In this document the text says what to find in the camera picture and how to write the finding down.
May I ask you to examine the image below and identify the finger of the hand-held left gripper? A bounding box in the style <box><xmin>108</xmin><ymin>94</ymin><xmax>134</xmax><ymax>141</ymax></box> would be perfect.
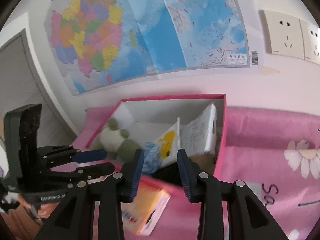
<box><xmin>42</xmin><ymin>145</ymin><xmax>108</xmax><ymax>166</ymax></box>
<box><xmin>50</xmin><ymin>162</ymin><xmax>115</xmax><ymax>180</ymax></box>

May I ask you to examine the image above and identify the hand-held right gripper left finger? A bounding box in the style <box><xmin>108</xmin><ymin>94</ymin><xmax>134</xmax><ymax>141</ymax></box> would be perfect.
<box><xmin>32</xmin><ymin>149</ymin><xmax>145</xmax><ymax>240</ymax></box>

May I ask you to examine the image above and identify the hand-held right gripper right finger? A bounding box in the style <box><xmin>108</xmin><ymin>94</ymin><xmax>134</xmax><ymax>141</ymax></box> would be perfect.
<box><xmin>177</xmin><ymin>148</ymin><xmax>292</xmax><ymax>240</ymax></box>

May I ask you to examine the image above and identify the black cloth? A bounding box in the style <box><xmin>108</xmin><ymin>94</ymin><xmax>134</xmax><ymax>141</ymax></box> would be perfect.
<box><xmin>152</xmin><ymin>164</ymin><xmax>185</xmax><ymax>188</ymax></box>

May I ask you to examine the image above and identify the blue checked cloth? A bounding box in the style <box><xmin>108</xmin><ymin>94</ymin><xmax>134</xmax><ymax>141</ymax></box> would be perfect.
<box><xmin>142</xmin><ymin>142</ymin><xmax>162</xmax><ymax>174</ymax></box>

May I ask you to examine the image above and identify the beige bunny plush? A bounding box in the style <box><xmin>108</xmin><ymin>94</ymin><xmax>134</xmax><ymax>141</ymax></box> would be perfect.
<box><xmin>190</xmin><ymin>152</ymin><xmax>217</xmax><ymax>173</ymax></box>

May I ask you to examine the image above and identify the green frog plush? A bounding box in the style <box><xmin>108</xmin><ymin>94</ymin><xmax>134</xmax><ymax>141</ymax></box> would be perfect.
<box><xmin>96</xmin><ymin>118</ymin><xmax>143</xmax><ymax>160</ymax></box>

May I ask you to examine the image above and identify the white wipes pack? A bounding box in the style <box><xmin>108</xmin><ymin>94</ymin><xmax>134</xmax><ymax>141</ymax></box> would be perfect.
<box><xmin>180</xmin><ymin>104</ymin><xmax>217</xmax><ymax>155</ymax></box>

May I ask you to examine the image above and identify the pink cardboard box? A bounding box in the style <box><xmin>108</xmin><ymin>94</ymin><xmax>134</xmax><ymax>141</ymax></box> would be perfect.
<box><xmin>72</xmin><ymin>94</ymin><xmax>227</xmax><ymax>198</ymax></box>

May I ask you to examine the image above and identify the person's left hand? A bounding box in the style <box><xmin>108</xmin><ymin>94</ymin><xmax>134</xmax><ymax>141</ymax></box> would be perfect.
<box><xmin>5</xmin><ymin>192</ymin><xmax>60</xmax><ymax>239</ymax></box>

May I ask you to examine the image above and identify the pastel tissue pack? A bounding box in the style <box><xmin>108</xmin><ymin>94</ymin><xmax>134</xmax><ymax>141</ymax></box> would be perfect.
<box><xmin>121</xmin><ymin>180</ymin><xmax>172</xmax><ymax>236</ymax></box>

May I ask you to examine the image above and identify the grey door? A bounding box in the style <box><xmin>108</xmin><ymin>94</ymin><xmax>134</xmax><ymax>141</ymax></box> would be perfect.
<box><xmin>0</xmin><ymin>29</ymin><xmax>78</xmax><ymax>150</ymax></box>

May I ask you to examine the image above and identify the pink pillow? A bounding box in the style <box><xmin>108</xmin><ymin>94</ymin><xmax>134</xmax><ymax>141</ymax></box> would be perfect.
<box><xmin>225</xmin><ymin>106</ymin><xmax>320</xmax><ymax>150</ymax></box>

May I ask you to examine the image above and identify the colourful wall map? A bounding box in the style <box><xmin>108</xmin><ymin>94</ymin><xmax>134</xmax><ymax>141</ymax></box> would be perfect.
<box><xmin>44</xmin><ymin>0</ymin><xmax>265</xmax><ymax>96</ymax></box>

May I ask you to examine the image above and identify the white wall outlet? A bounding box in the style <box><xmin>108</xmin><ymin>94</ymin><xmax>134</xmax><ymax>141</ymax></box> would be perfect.
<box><xmin>259</xmin><ymin>9</ymin><xmax>305</xmax><ymax>60</ymax></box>
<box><xmin>300</xmin><ymin>19</ymin><xmax>320</xmax><ymax>64</ymax></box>

